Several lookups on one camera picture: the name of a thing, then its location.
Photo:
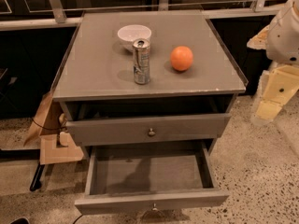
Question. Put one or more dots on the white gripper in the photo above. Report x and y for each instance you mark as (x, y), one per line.
(284, 36)

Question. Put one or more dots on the silver redbull can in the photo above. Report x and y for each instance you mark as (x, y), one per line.
(141, 56)

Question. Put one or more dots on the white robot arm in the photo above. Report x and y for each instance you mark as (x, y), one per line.
(280, 39)

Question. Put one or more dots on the grey drawer cabinet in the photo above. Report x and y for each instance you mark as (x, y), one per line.
(98, 78)

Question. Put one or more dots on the grey upper drawer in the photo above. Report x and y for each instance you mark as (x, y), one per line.
(100, 132)

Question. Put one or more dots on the grey open middle drawer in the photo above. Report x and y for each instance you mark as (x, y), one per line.
(152, 176)

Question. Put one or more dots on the orange fruit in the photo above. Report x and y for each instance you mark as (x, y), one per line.
(181, 58)

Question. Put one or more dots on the white ceramic bowl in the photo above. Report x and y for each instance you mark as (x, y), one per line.
(129, 33)

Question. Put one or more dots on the brown cardboard pieces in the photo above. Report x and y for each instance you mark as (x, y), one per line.
(48, 126)

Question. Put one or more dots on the black floor bar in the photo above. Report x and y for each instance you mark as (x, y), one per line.
(36, 183)

